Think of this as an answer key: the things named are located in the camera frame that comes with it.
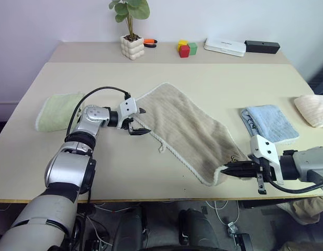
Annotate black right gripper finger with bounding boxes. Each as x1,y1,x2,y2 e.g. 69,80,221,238
219,167,258,179
223,161,258,170

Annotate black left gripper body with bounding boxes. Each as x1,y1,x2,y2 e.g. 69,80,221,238
121,114,141,136

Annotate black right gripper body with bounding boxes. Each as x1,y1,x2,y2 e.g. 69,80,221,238
248,154,277,196

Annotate beige towel with white trim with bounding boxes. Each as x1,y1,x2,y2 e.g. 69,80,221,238
133,82,252,187

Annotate folded light blue towel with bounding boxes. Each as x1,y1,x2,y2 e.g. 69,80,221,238
240,104,300,146

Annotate folded light green towel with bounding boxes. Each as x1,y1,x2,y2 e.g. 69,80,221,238
35,92,86,133

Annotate folded cream striped towel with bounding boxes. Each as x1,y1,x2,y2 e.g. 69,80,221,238
293,94,323,128

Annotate small metal clamp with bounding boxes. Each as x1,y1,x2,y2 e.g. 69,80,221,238
227,221,240,238

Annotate cream bubble plant pot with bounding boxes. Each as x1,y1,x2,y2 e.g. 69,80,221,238
120,34,146,61

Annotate small black box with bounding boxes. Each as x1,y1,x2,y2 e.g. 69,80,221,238
233,233,254,251

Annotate orange and black pliers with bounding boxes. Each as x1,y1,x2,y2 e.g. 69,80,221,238
143,38,159,49

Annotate red cube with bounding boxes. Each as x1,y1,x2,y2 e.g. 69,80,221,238
179,44,191,59

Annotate green leafy plant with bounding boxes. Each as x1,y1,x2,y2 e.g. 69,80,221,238
108,0,151,40

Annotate white flat box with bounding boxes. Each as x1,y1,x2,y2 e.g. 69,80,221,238
204,37,247,58

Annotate black rectangular box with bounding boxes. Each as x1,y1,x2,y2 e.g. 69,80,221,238
244,40,281,55

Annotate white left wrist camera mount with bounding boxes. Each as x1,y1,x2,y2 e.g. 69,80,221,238
117,97,140,129

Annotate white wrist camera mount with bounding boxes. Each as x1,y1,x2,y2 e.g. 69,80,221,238
117,97,140,129
250,134,284,185

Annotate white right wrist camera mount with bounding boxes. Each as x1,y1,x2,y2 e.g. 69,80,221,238
250,134,284,185

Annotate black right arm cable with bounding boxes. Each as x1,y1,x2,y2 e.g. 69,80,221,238
265,174,323,195

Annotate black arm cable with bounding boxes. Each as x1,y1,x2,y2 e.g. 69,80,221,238
265,174,323,195
65,86,131,139

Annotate white cable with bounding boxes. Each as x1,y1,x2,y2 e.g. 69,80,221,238
206,200,241,226

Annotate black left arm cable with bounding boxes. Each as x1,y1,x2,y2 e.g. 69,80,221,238
65,86,131,139

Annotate dark rounded shape with strap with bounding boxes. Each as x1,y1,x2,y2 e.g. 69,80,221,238
177,208,220,247

